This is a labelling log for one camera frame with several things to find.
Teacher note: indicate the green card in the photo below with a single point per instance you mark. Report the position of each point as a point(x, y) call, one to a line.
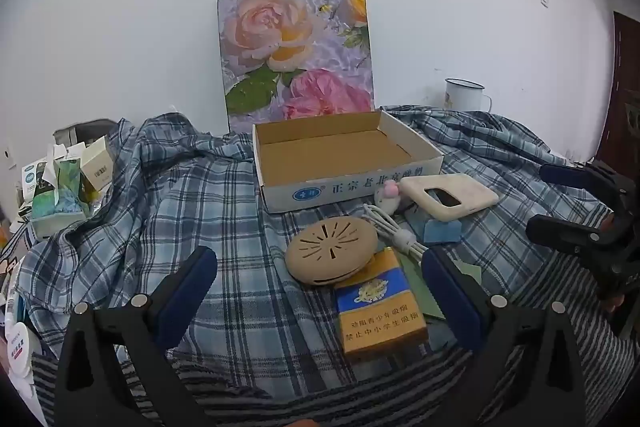
point(425, 294)

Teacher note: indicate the blue sponge block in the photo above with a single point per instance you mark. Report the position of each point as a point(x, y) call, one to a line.
point(440, 231)

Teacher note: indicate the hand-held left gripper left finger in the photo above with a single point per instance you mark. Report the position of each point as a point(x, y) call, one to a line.
point(191, 288)

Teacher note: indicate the grey striped cloth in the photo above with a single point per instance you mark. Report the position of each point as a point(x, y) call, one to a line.
point(560, 277)

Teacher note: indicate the yellow blue cigarette pack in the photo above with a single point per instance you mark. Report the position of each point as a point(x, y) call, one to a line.
point(380, 312)

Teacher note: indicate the white wall socket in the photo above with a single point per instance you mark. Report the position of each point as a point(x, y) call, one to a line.
point(7, 157)

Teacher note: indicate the round beige slotted case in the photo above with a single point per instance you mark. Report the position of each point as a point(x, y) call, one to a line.
point(325, 252)

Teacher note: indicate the white blue medicine box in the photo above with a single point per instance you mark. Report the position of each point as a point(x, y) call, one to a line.
point(31, 179)

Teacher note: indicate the white round jar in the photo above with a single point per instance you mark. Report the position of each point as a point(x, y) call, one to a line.
point(19, 349)

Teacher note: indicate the cardboard box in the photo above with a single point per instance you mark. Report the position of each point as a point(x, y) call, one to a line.
point(330, 157)

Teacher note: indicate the beige phone case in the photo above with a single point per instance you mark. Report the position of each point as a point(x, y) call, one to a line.
point(470, 194)

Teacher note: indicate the pink white plush charm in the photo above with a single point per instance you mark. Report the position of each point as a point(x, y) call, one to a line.
point(388, 199)

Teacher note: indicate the green patterned carton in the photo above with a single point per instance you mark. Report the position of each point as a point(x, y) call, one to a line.
point(62, 202)

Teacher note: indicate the beige small carton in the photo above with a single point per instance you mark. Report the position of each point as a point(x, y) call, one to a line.
point(97, 164)

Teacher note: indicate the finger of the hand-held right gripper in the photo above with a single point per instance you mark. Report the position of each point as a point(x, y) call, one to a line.
point(570, 234)
point(582, 181)

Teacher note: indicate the floral painting board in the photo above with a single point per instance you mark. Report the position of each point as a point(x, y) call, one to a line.
point(295, 52)

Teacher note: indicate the white enamel mug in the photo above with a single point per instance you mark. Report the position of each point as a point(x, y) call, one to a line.
point(462, 97)

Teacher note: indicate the blue plaid shirt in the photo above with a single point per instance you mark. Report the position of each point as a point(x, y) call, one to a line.
point(200, 207)

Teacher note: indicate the brown wooden door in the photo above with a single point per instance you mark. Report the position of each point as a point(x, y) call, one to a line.
point(625, 107)

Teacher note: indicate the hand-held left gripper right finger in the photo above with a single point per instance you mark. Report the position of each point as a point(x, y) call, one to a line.
point(450, 298)

